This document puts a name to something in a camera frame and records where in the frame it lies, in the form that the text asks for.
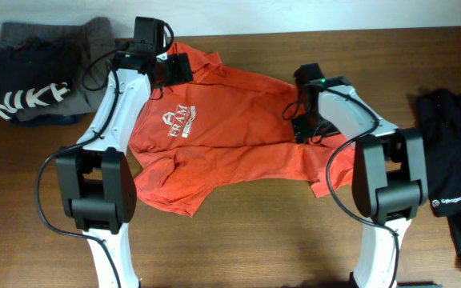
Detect orange red t-shirt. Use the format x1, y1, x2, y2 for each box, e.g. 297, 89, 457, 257
129, 42, 355, 216

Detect black t-shirt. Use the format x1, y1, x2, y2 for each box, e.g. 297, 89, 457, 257
416, 89, 461, 262

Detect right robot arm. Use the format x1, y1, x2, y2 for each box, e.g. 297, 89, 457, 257
297, 77, 428, 287

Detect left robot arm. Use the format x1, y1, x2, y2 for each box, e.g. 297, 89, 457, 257
55, 52, 193, 287

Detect grey folded pants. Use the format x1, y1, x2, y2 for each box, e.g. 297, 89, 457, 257
0, 17, 116, 122

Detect dark navy folded garment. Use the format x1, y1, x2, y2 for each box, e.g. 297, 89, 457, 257
10, 114, 84, 128

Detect black folded shirt white letters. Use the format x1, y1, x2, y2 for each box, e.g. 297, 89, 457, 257
0, 38, 81, 120

